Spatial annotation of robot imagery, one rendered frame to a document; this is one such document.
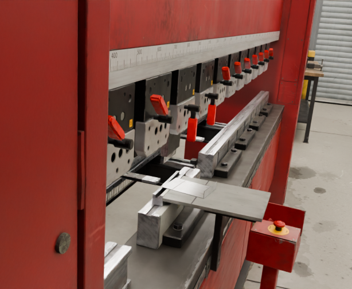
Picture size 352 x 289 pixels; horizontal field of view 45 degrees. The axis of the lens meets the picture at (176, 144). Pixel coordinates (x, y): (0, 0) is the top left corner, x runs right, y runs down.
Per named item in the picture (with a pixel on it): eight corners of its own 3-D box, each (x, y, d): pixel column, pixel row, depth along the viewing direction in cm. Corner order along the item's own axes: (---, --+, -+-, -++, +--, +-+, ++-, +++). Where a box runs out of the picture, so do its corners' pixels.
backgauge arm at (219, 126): (231, 147, 249) (234, 124, 245) (132, 131, 268) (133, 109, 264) (234, 144, 256) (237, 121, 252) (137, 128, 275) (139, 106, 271)
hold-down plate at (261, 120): (258, 131, 236) (258, 125, 235) (248, 129, 237) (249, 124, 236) (265, 120, 263) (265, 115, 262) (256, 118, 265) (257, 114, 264)
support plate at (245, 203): (261, 222, 104) (262, 218, 104) (161, 200, 112) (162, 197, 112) (270, 195, 121) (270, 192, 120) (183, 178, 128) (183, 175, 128)
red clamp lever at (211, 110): (214, 126, 127) (217, 94, 124) (201, 124, 128) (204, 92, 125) (215, 125, 128) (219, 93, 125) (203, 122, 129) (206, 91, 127)
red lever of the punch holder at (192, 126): (195, 143, 108) (198, 105, 106) (180, 140, 110) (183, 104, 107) (197, 141, 110) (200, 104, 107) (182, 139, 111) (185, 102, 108)
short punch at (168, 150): (167, 164, 113) (169, 129, 110) (160, 163, 114) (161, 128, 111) (179, 153, 122) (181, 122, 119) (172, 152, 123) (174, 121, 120)
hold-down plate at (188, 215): (180, 249, 111) (181, 238, 111) (161, 244, 113) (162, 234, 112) (209, 204, 139) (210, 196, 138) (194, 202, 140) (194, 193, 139)
